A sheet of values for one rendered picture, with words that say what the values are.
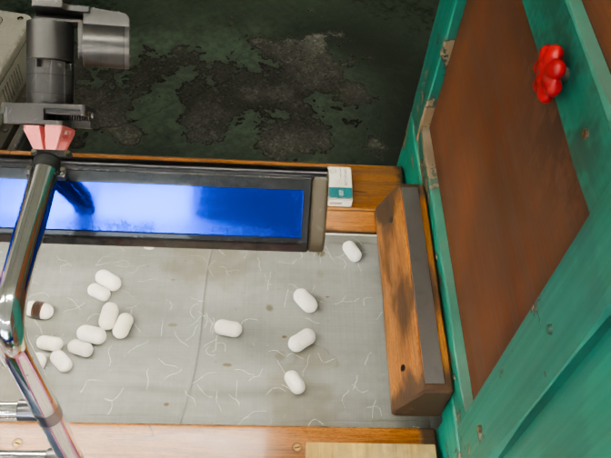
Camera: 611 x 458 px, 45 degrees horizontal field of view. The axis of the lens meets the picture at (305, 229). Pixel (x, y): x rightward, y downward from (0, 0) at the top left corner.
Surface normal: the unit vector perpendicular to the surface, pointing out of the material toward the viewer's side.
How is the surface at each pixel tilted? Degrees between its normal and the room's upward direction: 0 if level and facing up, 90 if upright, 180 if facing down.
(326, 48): 0
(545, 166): 90
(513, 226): 90
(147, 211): 58
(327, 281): 0
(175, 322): 0
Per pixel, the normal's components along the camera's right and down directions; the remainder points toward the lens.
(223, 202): 0.05, 0.36
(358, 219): 0.06, 0.14
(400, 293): -0.89, -0.29
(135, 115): 0.07, -0.60
